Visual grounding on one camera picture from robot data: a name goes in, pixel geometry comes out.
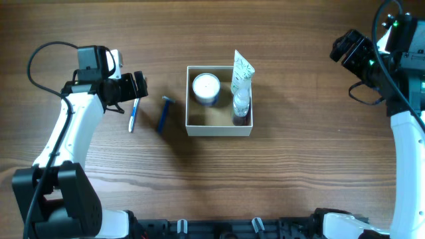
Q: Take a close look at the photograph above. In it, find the blue white toothbrush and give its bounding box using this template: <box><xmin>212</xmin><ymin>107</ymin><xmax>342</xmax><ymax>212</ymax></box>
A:
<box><xmin>128</xmin><ymin>98</ymin><xmax>140</xmax><ymax>133</ymax></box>

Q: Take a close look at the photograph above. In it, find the blue disposable razor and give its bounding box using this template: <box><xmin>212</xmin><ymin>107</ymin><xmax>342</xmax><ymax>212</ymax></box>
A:
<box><xmin>157</xmin><ymin>96</ymin><xmax>175</xmax><ymax>134</ymax></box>

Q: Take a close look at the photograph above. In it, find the white lidded blue jar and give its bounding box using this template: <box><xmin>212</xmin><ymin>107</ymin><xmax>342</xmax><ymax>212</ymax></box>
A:
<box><xmin>192</xmin><ymin>73</ymin><xmax>220</xmax><ymax>106</ymax></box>

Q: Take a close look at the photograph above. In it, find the white cream tube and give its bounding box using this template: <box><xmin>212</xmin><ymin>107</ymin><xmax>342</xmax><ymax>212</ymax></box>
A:
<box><xmin>230</xmin><ymin>50</ymin><xmax>255</xmax><ymax>94</ymax></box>

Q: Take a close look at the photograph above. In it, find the clear bottle dark liquid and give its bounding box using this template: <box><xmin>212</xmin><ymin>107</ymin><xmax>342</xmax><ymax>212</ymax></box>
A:
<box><xmin>232</xmin><ymin>88</ymin><xmax>250</xmax><ymax>126</ymax></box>

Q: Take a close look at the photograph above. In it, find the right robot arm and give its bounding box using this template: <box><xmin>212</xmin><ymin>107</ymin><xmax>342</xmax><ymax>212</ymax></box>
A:
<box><xmin>314</xmin><ymin>13</ymin><xmax>424</xmax><ymax>238</ymax></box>

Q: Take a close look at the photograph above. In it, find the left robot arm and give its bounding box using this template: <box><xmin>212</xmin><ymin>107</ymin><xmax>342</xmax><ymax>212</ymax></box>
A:
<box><xmin>12</xmin><ymin>45</ymin><xmax>147</xmax><ymax>238</ymax></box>

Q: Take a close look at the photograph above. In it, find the beige open cardboard box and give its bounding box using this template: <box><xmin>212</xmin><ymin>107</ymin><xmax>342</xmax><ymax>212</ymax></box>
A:
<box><xmin>185</xmin><ymin>66</ymin><xmax>254</xmax><ymax>137</ymax></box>

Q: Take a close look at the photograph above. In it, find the black right camera cable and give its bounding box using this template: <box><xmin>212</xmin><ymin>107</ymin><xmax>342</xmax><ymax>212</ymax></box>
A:
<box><xmin>347</xmin><ymin>0</ymin><xmax>425</xmax><ymax>133</ymax></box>

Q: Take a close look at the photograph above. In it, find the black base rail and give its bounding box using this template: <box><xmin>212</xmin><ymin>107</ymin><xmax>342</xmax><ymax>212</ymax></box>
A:
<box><xmin>132</xmin><ymin>217</ymin><xmax>371</xmax><ymax>239</ymax></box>

